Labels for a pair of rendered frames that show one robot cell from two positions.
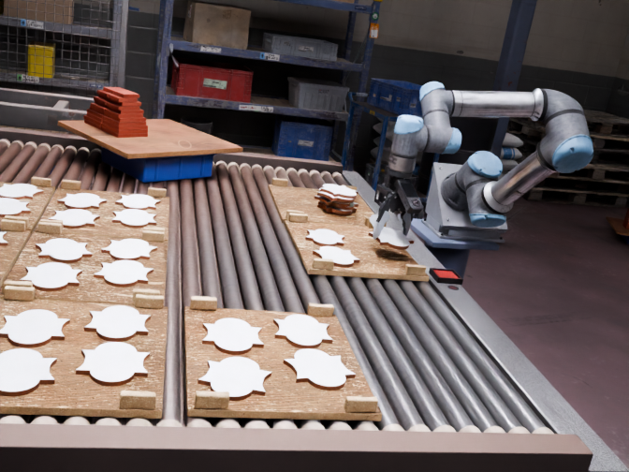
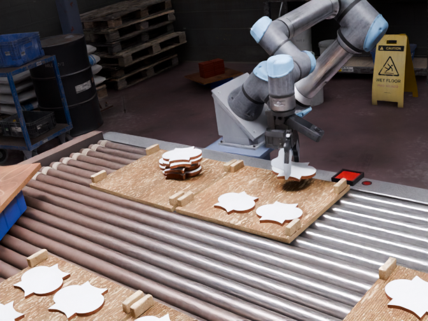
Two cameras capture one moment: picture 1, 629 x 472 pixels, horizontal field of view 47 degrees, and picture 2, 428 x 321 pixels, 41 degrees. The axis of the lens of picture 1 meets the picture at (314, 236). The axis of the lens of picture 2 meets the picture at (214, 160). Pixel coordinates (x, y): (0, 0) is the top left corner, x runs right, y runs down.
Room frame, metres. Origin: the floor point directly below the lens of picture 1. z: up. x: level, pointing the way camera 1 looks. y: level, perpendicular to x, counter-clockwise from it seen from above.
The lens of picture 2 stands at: (0.79, 0.87, 1.73)
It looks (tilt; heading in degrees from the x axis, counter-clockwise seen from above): 22 degrees down; 326
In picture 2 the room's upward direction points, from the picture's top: 8 degrees counter-clockwise
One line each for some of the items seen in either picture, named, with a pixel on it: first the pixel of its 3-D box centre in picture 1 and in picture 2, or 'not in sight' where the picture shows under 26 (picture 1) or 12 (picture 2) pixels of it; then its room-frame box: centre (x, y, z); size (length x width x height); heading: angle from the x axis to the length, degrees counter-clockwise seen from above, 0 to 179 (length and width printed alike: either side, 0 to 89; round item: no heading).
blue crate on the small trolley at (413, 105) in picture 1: (403, 97); (6, 50); (5.78, -0.53, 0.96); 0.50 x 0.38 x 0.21; 33
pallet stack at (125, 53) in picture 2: (571, 154); (126, 42); (7.53, -2.54, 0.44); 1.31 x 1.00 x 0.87; 108
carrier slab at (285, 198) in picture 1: (323, 206); (164, 176); (2.45, -0.01, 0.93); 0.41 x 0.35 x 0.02; 13
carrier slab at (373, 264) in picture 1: (351, 248); (262, 199); (2.04, -0.12, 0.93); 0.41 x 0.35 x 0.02; 14
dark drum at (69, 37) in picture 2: (454, 161); (64, 85); (6.19, -1.11, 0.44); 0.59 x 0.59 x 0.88
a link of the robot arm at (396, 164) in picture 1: (401, 163); (282, 102); (2.02, -0.21, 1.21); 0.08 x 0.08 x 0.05
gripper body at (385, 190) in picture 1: (395, 188); (281, 127); (2.03, -0.21, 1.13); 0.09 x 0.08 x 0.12; 30
